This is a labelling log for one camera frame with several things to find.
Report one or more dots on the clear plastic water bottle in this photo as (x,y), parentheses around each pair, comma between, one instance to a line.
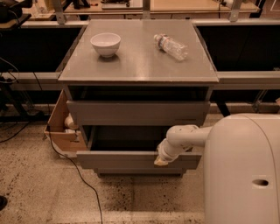
(170,46)

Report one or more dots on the brown cardboard box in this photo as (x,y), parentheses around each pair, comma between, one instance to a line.
(64,140)

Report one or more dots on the wooden background table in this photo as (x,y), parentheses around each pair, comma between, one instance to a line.
(156,6)

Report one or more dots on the white ceramic bowl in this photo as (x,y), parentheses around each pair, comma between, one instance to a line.
(106,44)

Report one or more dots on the grey bottom drawer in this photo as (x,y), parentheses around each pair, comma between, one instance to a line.
(154,171)

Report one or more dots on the white cup in box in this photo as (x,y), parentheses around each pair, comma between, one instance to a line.
(69,123)

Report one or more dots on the grey top drawer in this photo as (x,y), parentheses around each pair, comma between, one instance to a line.
(138,113)

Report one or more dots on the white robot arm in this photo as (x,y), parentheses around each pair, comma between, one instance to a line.
(241,166)

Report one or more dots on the grey drawer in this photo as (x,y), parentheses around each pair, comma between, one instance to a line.
(154,171)
(130,147)
(138,113)

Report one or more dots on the grey drawer cabinet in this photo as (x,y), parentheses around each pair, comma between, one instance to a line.
(133,93)

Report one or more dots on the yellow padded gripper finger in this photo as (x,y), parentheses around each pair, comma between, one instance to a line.
(160,162)

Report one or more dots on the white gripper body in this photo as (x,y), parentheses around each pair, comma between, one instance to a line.
(164,154)

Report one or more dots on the grey metal rail frame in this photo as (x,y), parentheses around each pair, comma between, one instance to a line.
(248,77)

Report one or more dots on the black shoe tip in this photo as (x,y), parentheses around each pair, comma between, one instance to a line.
(3,202)

